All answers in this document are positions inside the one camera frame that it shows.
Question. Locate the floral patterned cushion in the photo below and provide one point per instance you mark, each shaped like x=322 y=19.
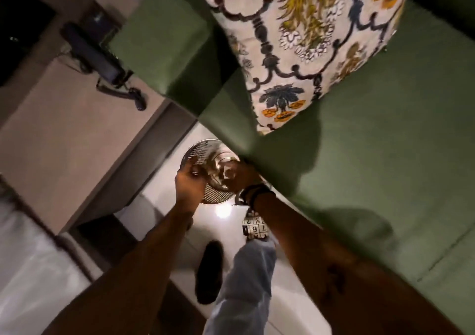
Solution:
x=304 y=41

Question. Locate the person's right forearm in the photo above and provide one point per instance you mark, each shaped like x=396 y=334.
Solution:
x=334 y=268

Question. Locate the black wristband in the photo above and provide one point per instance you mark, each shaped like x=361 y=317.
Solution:
x=254 y=193

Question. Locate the person's right fingers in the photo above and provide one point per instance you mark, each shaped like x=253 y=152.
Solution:
x=230 y=173

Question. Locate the person's left hand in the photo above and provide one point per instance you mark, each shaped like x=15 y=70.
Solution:
x=188 y=188

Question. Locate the person's right hand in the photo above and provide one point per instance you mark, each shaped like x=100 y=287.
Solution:
x=241 y=177

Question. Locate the person's left fingers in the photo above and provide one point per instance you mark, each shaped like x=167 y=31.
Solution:
x=195 y=167

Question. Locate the person's light blue jeans leg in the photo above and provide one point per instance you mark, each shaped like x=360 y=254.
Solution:
x=243 y=290

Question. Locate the person's left forearm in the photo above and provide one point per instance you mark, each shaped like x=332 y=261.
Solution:
x=128 y=275

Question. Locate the white bed sheet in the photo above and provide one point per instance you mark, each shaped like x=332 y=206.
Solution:
x=33 y=271

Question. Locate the green sofa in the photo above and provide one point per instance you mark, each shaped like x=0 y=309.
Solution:
x=371 y=141

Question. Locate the silver perforated metal bin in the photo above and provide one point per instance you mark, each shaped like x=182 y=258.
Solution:
x=207 y=156

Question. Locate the beige side table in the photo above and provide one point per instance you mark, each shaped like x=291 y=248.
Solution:
x=74 y=130

